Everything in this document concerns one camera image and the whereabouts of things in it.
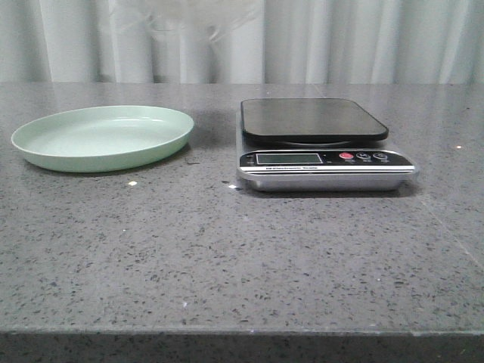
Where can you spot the white translucent vermicelli bundle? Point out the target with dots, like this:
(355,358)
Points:
(210,19)

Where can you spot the silver black kitchen scale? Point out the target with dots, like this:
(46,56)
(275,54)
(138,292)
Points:
(316,144)

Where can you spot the pale green round plate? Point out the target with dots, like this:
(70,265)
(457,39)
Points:
(103,139)

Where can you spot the white pleated curtain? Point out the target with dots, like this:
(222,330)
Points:
(294,42)

